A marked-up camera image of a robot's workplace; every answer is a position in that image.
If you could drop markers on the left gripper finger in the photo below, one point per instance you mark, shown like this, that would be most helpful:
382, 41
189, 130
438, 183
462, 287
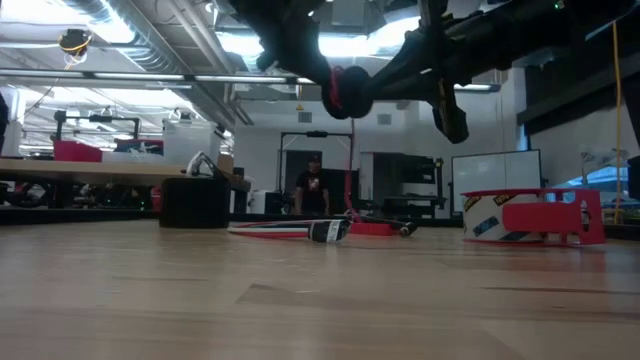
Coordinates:
325, 77

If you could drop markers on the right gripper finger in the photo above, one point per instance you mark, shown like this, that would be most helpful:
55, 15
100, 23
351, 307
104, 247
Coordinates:
410, 80

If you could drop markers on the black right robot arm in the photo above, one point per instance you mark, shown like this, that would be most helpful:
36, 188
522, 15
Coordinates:
560, 25

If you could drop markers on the black shelving unit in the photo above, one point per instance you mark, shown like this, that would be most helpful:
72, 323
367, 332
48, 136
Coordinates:
410, 180

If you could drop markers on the person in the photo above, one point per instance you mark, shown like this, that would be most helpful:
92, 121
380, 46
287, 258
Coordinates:
312, 190

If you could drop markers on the whiteboard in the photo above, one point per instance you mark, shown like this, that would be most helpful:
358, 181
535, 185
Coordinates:
495, 180

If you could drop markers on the small brown box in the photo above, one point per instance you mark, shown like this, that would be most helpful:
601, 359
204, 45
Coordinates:
226, 164

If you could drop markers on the translucent storage box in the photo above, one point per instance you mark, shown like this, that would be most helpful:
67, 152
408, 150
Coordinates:
190, 140

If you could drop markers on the small red tool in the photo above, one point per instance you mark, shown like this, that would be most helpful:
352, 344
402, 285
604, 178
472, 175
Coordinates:
407, 229

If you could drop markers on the long ceiling light bar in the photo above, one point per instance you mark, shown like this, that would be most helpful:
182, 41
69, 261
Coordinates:
140, 76

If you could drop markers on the red tape dispenser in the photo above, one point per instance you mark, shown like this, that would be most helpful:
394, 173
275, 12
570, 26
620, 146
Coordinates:
550, 217

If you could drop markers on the red storage box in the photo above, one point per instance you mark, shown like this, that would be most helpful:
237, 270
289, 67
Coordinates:
75, 150

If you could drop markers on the black frame stand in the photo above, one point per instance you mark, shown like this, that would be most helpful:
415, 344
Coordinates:
315, 134

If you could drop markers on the black gantry frame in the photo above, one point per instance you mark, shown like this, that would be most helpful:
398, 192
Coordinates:
115, 119

